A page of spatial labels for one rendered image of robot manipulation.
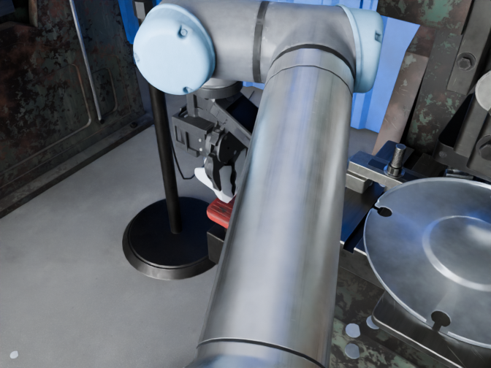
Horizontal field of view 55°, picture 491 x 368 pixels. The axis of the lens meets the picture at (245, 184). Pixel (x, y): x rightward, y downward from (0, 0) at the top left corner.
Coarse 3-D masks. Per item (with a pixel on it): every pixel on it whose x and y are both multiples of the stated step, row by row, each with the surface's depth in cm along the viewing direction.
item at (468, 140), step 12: (480, 84) 54; (480, 96) 55; (468, 108) 58; (480, 108) 56; (468, 120) 58; (480, 120) 57; (468, 132) 59; (480, 132) 55; (456, 144) 61; (468, 144) 60; (480, 144) 56; (468, 156) 61; (480, 156) 56; (468, 168) 58; (480, 168) 57
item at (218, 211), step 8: (216, 200) 74; (232, 200) 74; (208, 208) 73; (216, 208) 72; (224, 208) 72; (232, 208) 72; (208, 216) 72; (216, 216) 71; (224, 216) 71; (224, 224) 71
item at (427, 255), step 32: (416, 192) 72; (448, 192) 72; (480, 192) 72; (384, 224) 67; (416, 224) 67; (448, 224) 66; (480, 224) 66; (384, 256) 63; (416, 256) 63; (448, 256) 62; (480, 256) 62; (416, 288) 59; (448, 288) 59; (480, 288) 59; (480, 320) 56
